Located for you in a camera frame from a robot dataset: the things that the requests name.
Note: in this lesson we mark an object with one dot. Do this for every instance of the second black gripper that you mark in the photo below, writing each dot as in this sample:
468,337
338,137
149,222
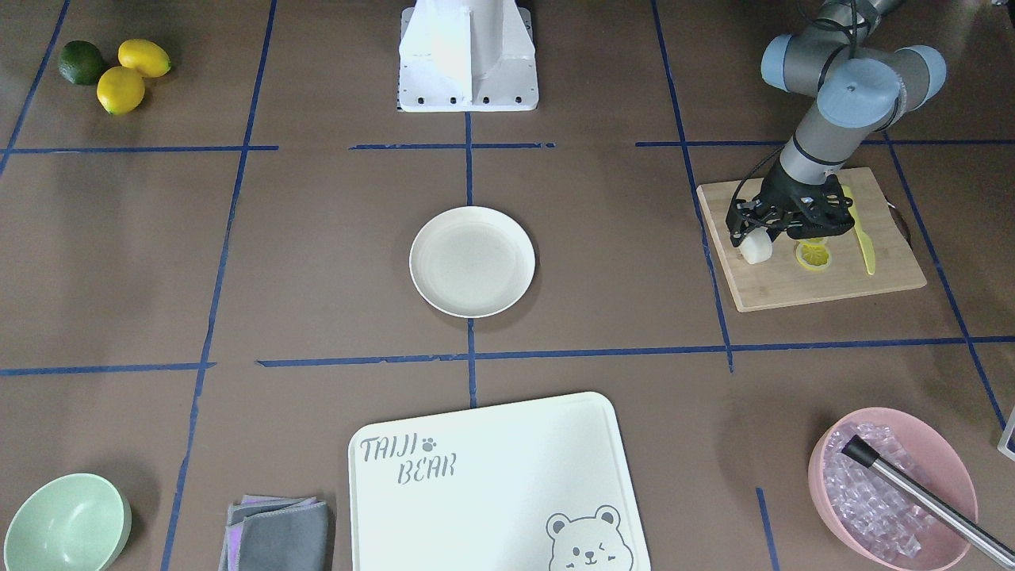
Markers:
780,195

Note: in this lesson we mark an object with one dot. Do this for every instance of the cream round plate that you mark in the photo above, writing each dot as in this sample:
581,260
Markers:
472,262

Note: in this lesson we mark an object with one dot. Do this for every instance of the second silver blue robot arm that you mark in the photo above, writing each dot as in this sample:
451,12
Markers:
856,91

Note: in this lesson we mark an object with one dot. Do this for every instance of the white bear tray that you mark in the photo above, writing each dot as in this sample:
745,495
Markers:
541,484

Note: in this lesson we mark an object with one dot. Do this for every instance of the bamboo cutting board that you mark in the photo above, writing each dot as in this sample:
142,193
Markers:
781,281

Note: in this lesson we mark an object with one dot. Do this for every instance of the bottom lemon slice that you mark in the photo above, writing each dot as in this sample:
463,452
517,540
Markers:
813,254

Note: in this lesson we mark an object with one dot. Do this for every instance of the yellow plastic knife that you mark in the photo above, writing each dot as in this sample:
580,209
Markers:
866,246

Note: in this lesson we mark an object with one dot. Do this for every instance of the pink bowl with ice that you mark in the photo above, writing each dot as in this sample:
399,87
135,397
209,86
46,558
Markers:
853,473

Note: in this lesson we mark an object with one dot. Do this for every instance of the steel muddler black tip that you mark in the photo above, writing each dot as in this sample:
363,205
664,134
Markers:
928,497

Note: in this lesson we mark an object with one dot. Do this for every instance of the grey folded cloth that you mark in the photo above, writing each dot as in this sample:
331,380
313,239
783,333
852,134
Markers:
276,533

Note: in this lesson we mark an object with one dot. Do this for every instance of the upper yellow lemon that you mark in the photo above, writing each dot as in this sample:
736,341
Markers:
144,56

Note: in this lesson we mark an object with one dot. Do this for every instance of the yellow lemon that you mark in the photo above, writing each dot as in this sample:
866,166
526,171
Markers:
144,56
120,90

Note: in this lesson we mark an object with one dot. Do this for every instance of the lower yellow lemon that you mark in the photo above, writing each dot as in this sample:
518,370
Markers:
120,90

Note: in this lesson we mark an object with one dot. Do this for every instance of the green lime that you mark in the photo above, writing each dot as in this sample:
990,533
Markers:
81,63

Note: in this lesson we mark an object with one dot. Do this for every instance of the green bowl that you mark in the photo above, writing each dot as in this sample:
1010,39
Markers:
76,522

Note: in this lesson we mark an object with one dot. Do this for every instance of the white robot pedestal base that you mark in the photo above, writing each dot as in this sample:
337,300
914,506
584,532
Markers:
467,56

